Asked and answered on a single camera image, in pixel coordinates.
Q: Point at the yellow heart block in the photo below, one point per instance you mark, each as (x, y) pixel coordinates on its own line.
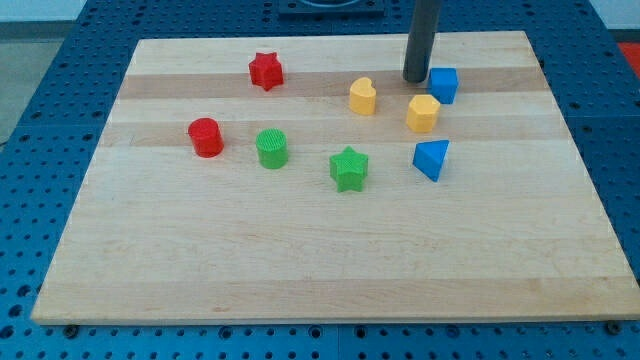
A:
(362, 96)

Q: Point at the red cylinder block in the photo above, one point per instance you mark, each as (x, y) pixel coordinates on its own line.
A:
(206, 137)

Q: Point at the green star block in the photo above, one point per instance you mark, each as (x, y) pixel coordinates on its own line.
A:
(349, 169)

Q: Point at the red star block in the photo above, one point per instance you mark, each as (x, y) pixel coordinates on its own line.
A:
(266, 71)

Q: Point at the wooden board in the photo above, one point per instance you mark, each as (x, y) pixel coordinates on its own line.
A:
(512, 231)

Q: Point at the green cylinder block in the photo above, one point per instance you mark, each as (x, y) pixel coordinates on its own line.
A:
(271, 145)

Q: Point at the blue triangle block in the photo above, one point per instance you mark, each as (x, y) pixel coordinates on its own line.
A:
(429, 158)

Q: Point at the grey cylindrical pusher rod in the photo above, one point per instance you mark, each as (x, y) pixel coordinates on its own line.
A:
(420, 40)

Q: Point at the blue cube block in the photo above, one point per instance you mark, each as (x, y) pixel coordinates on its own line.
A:
(443, 84)

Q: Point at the yellow hexagon block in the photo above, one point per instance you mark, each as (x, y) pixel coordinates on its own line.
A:
(422, 113)

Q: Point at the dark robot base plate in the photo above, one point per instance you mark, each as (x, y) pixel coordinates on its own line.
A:
(315, 8)

